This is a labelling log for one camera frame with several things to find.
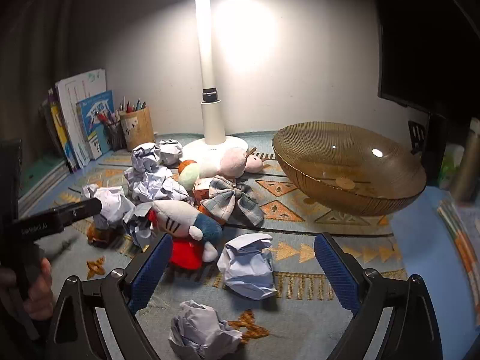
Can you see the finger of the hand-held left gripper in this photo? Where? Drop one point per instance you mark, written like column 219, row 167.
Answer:
column 80, row 212

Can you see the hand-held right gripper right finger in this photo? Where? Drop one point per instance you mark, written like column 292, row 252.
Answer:
column 337, row 273

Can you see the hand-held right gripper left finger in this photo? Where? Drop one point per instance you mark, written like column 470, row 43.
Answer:
column 150, row 270

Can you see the small brown toy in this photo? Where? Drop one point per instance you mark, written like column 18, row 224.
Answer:
column 100, row 238

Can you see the white plush doll red outfit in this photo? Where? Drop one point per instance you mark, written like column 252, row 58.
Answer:
column 183, row 255

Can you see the blue and white shark plush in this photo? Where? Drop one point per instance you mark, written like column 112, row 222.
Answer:
column 176, row 215

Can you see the pile of paper balls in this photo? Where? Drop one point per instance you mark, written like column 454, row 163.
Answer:
column 148, row 183

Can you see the white paper wad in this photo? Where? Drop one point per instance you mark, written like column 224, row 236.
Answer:
column 198, row 330
column 247, row 270
column 170, row 150

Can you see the small pink box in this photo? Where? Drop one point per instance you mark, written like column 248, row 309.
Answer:
column 200, row 191

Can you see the grey plaid fabric bow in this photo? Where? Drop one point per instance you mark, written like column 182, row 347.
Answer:
column 225, row 195

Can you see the round orange toy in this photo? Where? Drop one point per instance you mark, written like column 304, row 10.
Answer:
column 184, row 165

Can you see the woven wicker basket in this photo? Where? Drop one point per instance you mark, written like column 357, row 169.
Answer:
column 337, row 157

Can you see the pastel ice cream plush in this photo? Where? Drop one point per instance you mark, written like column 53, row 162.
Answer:
column 232, row 163

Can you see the person's left hand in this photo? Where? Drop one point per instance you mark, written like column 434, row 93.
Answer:
column 39, row 292

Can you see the blue patterned table mat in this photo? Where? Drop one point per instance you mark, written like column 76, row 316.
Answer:
column 307, row 307

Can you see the black mesh pen holder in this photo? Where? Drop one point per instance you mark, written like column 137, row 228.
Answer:
column 114, row 137

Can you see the yellow book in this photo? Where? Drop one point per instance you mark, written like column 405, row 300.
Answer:
column 58, row 127

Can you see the bunch of red-capped pens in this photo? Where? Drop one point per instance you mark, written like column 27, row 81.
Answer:
column 105, row 118

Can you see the wooden pen holder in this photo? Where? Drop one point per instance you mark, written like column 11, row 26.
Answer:
column 138, row 131

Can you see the bunch of dark pens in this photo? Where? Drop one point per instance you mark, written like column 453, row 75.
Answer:
column 129, row 107

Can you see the green and white packet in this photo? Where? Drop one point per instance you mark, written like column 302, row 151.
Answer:
column 450, row 165

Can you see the dark curtain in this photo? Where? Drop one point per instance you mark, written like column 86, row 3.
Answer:
column 33, row 45

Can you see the white desk lamp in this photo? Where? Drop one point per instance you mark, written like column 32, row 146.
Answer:
column 206, row 45

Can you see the black monitor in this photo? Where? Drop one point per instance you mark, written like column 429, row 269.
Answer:
column 420, row 45

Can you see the black perforated bracket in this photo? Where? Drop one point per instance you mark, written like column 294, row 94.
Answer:
column 416, row 135

